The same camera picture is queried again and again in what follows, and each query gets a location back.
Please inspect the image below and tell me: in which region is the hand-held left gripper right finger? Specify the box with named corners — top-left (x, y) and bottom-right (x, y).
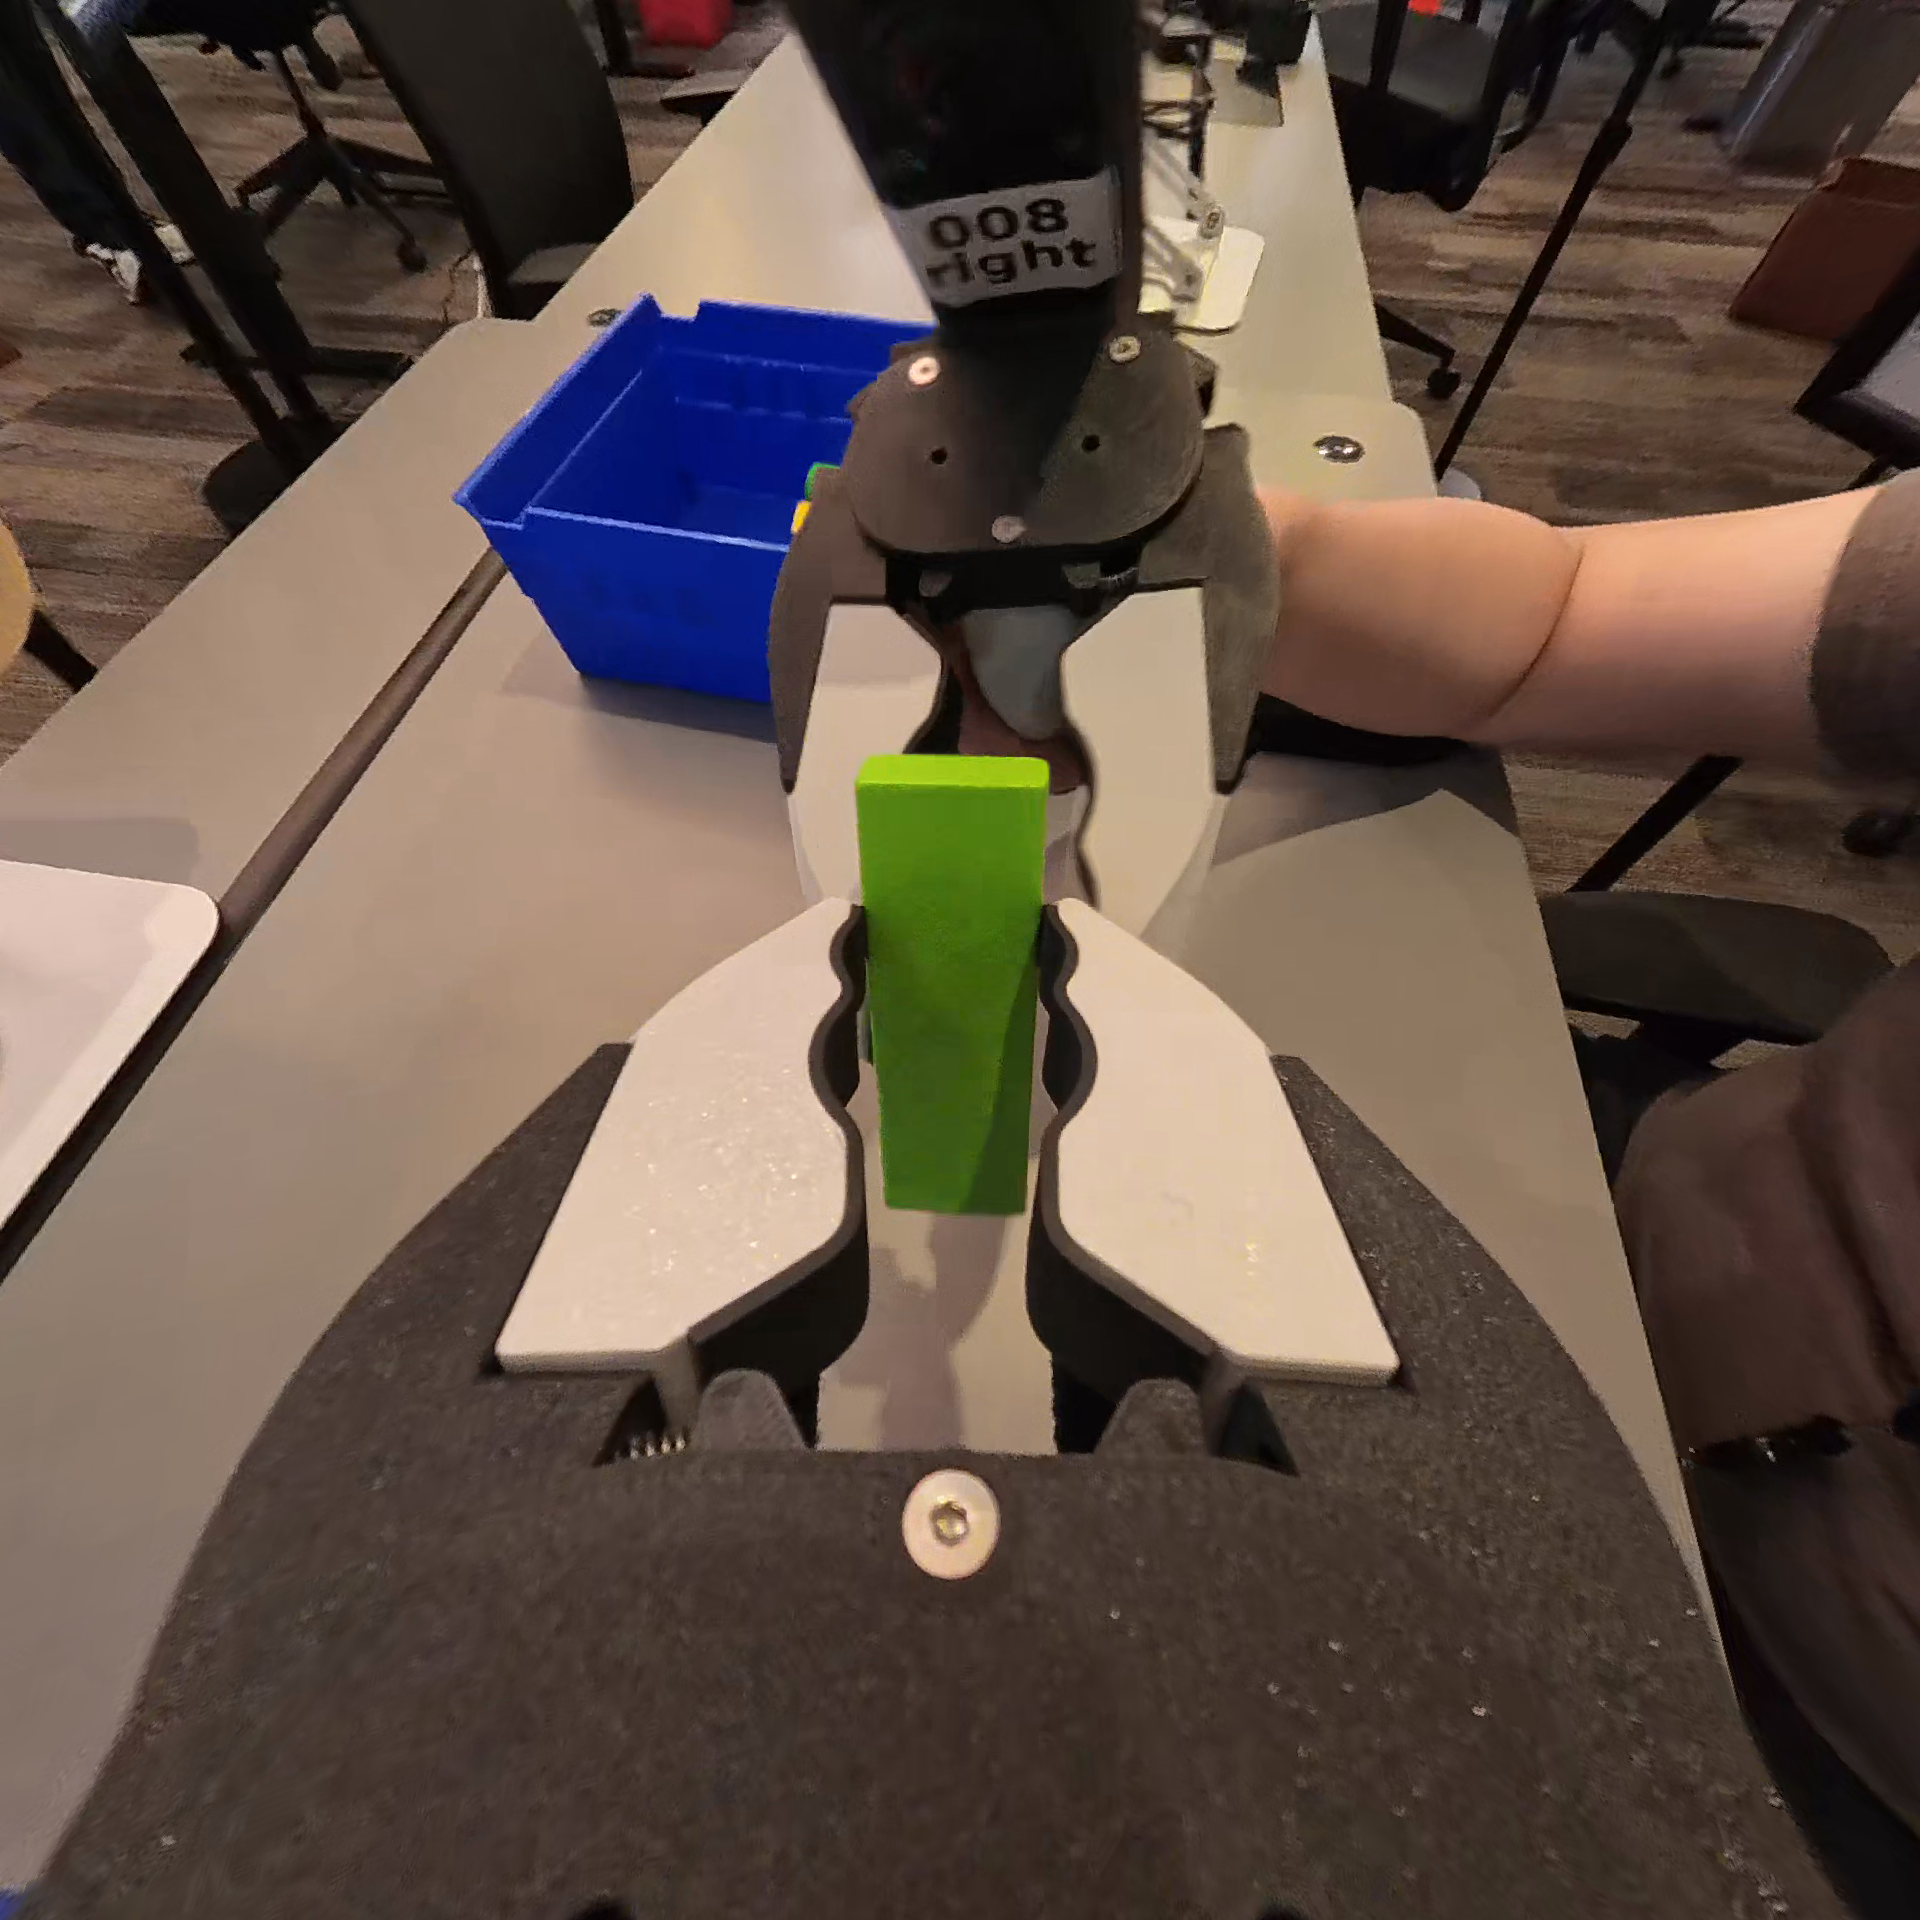
top-left (1024, 896), bottom-right (1404, 1391)

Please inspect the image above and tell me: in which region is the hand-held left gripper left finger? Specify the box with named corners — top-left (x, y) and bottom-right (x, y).
top-left (494, 905), bottom-right (874, 1391)

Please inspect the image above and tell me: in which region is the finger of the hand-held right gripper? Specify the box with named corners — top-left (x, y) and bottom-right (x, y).
top-left (1036, 586), bottom-right (1231, 956)
top-left (784, 586), bottom-right (901, 925)

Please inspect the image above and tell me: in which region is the lime green plank block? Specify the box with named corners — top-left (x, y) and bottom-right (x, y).
top-left (856, 756), bottom-right (1054, 1215)

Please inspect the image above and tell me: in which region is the blue plastic bin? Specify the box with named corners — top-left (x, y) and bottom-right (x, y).
top-left (457, 295), bottom-right (931, 705)

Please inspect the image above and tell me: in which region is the person's right forearm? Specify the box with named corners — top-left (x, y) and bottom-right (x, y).
top-left (1246, 475), bottom-right (1920, 765)

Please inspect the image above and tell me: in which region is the wooden document stand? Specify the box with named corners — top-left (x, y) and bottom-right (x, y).
top-left (1156, 138), bottom-right (1271, 333)
top-left (0, 525), bottom-right (220, 1218)

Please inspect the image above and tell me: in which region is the black office chair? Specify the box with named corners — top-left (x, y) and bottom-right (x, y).
top-left (1319, 0), bottom-right (1591, 216)
top-left (119, 0), bottom-right (367, 276)
top-left (331, 0), bottom-right (644, 318)
top-left (1544, 891), bottom-right (1910, 1041)

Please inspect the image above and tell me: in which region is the black metal pole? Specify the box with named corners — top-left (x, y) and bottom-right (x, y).
top-left (1434, 0), bottom-right (1683, 483)

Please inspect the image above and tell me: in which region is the cardboard box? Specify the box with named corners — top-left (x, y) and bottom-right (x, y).
top-left (1731, 151), bottom-right (1920, 346)

